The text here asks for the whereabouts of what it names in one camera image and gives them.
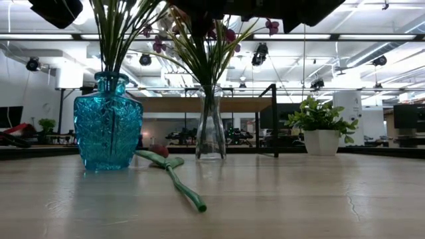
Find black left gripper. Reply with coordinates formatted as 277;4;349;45
28;0;84;30

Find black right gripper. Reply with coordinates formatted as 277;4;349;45
169;0;346;37

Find green stems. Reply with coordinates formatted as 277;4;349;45
88;0;140;84

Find pale lavender grass flower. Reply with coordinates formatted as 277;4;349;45
114;0;170;74

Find purple artificial orchid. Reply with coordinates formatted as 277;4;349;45
131;16;282;157

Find orange artificial flower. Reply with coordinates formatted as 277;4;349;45
169;5;193;27

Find white veined artificial flower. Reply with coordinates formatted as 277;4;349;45
158;11;179;59

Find clear glass vase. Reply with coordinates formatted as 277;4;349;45
195;84;227;162

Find dark red artificial tulip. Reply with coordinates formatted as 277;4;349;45
134;143;208;213

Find wooden shelf black metal legs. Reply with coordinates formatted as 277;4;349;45
135;83;280;159

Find small background green plant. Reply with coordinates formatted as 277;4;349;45
38;118;57;134

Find black monitor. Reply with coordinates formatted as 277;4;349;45
0;106;24;129
393;104;425;130

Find blue glass vase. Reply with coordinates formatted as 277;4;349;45
73;71;144;172

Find white column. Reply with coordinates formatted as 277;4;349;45
333;91;365;147

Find green plant white pot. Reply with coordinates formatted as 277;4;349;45
284;95;360;157

